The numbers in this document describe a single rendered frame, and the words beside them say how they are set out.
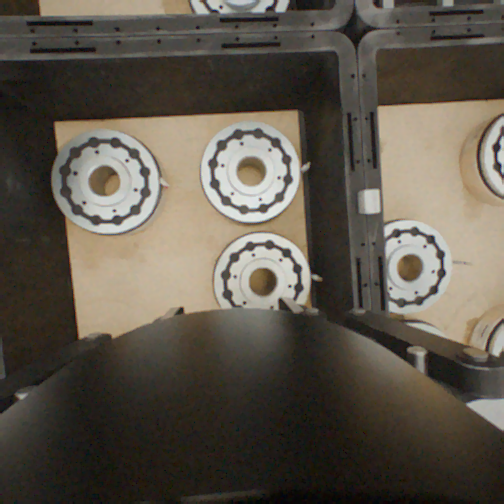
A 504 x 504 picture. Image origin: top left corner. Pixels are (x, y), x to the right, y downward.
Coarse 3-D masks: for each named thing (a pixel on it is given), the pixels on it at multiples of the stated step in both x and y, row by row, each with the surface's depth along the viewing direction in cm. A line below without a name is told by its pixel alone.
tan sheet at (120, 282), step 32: (64, 128) 30; (96, 128) 31; (128, 128) 31; (160, 128) 31; (192, 128) 32; (288, 128) 32; (160, 160) 31; (192, 160) 32; (192, 192) 32; (160, 224) 32; (192, 224) 32; (224, 224) 32; (288, 224) 33; (96, 256) 31; (128, 256) 32; (160, 256) 32; (192, 256) 32; (96, 288) 31; (128, 288) 32; (160, 288) 32; (192, 288) 32; (256, 288) 33; (96, 320) 32; (128, 320) 32
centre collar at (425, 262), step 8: (400, 248) 30; (408, 248) 30; (416, 248) 30; (392, 256) 30; (400, 256) 30; (416, 256) 31; (424, 256) 30; (392, 264) 30; (424, 264) 30; (392, 272) 30; (424, 272) 30; (392, 280) 30; (400, 280) 30; (416, 280) 30; (424, 280) 30; (400, 288) 30; (408, 288) 30; (416, 288) 30
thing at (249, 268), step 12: (252, 264) 29; (264, 264) 29; (276, 264) 29; (240, 276) 29; (276, 276) 29; (240, 288) 29; (276, 288) 29; (252, 300) 29; (264, 300) 29; (276, 300) 29
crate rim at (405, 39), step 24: (360, 48) 23; (384, 48) 23; (408, 48) 23; (432, 48) 23; (456, 48) 24; (360, 72) 23; (360, 96) 23; (360, 120) 23; (384, 240) 23; (384, 264) 23; (384, 288) 24; (384, 312) 24
